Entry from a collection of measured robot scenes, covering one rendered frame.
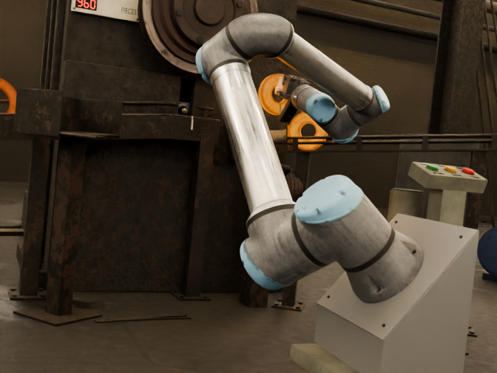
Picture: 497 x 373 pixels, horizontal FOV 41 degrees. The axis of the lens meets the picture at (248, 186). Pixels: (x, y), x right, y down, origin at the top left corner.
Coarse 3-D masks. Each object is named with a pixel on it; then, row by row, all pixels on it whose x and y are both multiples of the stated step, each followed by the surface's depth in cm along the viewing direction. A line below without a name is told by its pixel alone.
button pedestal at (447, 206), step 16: (416, 176) 215; (432, 176) 209; (448, 176) 212; (464, 176) 215; (480, 176) 220; (432, 192) 218; (448, 192) 214; (464, 192) 217; (480, 192) 219; (432, 208) 217; (448, 208) 214
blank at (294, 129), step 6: (300, 114) 259; (294, 120) 259; (300, 120) 259; (306, 120) 258; (312, 120) 258; (294, 126) 259; (300, 126) 259; (318, 126) 257; (288, 132) 260; (294, 132) 259; (300, 132) 261; (318, 132) 257; (324, 132) 257; (300, 144) 259; (306, 144) 258; (312, 144) 258; (318, 144) 257
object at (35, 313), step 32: (32, 96) 202; (64, 96) 221; (32, 128) 201; (64, 128) 223; (96, 128) 223; (64, 160) 211; (64, 192) 211; (64, 224) 211; (64, 256) 212; (64, 288) 213; (64, 320) 207
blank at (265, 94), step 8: (264, 80) 245; (272, 80) 245; (264, 88) 244; (272, 88) 245; (264, 96) 244; (264, 104) 244; (272, 104) 245; (280, 104) 247; (272, 112) 246; (280, 112) 247
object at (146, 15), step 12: (144, 0) 244; (252, 0) 261; (144, 12) 244; (252, 12) 261; (144, 24) 245; (156, 36) 247; (156, 48) 247; (168, 60) 249; (180, 60) 251; (192, 72) 253
